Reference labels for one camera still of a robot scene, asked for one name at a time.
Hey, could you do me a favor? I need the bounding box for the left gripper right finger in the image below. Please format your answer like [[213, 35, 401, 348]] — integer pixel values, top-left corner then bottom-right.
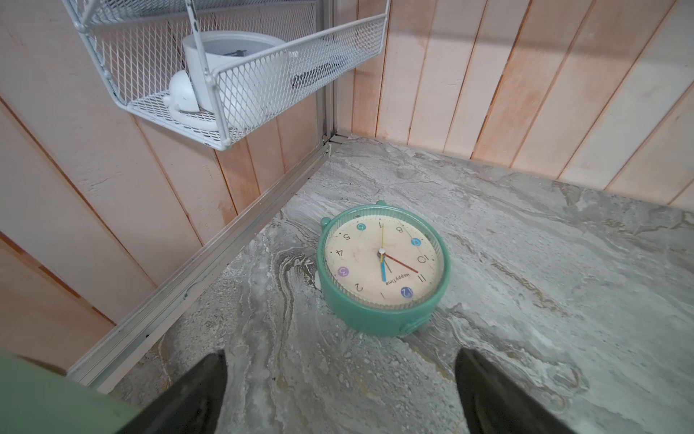
[[455, 348, 573, 434]]

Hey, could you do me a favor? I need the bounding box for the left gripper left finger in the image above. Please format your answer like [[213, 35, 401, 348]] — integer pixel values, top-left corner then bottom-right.
[[119, 350, 228, 433]]

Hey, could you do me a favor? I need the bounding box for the green pen cup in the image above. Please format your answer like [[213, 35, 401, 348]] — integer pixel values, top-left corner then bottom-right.
[[1, 352, 140, 433]]

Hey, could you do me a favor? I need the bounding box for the green round clock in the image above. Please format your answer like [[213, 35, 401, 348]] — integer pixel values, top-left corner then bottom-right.
[[316, 201, 451, 337]]

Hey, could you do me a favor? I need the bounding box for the white mug on shelf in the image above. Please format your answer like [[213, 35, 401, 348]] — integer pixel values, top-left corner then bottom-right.
[[163, 31, 288, 131]]

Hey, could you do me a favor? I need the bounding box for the white wire shelf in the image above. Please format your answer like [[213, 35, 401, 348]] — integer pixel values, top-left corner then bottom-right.
[[65, 1, 390, 151]]

